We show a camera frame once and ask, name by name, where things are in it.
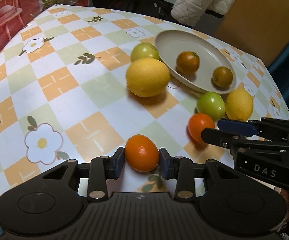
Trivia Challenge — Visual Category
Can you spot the small orange tangerine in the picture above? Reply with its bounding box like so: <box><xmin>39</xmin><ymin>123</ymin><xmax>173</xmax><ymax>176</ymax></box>
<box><xmin>124</xmin><ymin>134</ymin><xmax>159</xmax><ymax>172</ymax></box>

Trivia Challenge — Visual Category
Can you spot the brown-green speckled orange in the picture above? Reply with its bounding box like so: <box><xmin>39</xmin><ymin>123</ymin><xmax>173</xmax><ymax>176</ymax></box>
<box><xmin>212</xmin><ymin>66</ymin><xmax>233</xmax><ymax>88</ymax></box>

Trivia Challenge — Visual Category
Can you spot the small brownish orange fruit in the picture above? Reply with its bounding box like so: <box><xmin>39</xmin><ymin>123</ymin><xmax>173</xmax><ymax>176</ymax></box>
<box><xmin>176</xmin><ymin>51</ymin><xmax>200</xmax><ymax>75</ymax></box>

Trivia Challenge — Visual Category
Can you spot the yellow lemon right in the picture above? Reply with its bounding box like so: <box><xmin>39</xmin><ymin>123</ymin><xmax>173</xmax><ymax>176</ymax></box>
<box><xmin>225</xmin><ymin>88</ymin><xmax>253</xmax><ymax>121</ymax></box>

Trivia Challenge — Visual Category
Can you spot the yellow lemon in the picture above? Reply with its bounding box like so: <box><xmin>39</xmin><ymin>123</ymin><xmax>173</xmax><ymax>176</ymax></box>
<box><xmin>225</xmin><ymin>88</ymin><xmax>253</xmax><ymax>121</ymax></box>
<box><xmin>125</xmin><ymin>58</ymin><xmax>170</xmax><ymax>98</ymax></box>

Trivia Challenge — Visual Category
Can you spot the green tomato near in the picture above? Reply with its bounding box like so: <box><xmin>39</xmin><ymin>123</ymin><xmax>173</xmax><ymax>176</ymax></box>
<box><xmin>196</xmin><ymin>92</ymin><xmax>225</xmax><ymax>121</ymax></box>

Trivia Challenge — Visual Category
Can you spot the green tomato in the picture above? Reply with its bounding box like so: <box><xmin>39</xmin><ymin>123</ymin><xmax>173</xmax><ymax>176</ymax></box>
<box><xmin>130</xmin><ymin>42</ymin><xmax>160</xmax><ymax>62</ymax></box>
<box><xmin>196</xmin><ymin>92</ymin><xmax>225</xmax><ymax>121</ymax></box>

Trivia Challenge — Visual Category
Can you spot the yellow lemon left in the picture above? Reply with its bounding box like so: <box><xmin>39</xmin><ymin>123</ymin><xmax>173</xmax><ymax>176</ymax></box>
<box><xmin>125</xmin><ymin>58</ymin><xmax>170</xmax><ymax>98</ymax></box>

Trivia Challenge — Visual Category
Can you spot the beige round plate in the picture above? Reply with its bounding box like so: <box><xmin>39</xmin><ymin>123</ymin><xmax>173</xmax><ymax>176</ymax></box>
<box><xmin>155</xmin><ymin>30</ymin><xmax>237</xmax><ymax>94</ymax></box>

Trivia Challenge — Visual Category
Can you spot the wooden cabinet panel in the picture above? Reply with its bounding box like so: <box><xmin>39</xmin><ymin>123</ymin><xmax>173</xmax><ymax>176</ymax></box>
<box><xmin>214</xmin><ymin>0</ymin><xmax>289</xmax><ymax>66</ymax></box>

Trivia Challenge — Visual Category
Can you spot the green tomato far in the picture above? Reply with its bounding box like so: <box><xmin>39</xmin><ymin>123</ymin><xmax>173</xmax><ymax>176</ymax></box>
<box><xmin>130</xmin><ymin>42</ymin><xmax>160</xmax><ymax>62</ymax></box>

